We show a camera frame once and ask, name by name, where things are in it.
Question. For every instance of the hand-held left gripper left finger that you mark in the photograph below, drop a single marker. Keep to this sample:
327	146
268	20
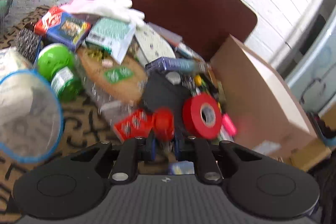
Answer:
150	146

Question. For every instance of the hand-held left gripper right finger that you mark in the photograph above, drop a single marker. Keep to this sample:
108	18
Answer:
178	148

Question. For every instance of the red round cap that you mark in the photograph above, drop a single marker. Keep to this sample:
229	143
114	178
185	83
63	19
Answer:
163	123

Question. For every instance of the red playing card box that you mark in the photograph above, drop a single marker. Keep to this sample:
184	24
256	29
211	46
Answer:
131	124

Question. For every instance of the red tape roll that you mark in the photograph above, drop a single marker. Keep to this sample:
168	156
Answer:
193	116

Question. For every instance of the black pouch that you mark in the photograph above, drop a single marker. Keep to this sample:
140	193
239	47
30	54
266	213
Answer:
165	95

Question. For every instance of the pink highlighter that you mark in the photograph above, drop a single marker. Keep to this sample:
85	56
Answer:
229	123

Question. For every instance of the beige black-print table cloth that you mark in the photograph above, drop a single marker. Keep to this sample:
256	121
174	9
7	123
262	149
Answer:
78	121

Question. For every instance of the bagged brown green-label disc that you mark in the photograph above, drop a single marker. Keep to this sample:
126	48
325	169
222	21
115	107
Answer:
115	77

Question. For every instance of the long dark blue box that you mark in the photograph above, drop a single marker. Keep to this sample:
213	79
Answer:
170	64

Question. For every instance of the tan cardboard shoe box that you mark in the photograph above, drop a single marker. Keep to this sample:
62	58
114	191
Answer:
257	98

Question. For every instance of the floral fabric insole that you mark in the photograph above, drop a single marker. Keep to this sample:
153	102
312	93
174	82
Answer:
155	43

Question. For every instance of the green patterned box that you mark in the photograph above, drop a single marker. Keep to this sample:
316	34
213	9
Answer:
110	35

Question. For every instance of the green plastic bottle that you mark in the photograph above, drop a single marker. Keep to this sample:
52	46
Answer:
59	69

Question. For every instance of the clear blue-rimmed plastic container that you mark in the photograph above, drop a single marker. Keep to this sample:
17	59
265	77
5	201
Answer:
29	113

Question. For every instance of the yellow cardboard box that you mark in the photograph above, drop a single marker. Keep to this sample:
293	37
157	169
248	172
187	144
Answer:
309	155

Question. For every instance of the white glove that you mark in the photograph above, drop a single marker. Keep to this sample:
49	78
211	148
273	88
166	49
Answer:
110	8

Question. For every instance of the blue picture card box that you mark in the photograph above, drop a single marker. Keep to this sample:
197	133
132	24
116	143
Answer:
63	27

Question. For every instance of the black glitter sponge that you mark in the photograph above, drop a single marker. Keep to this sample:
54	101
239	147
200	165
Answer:
27	43

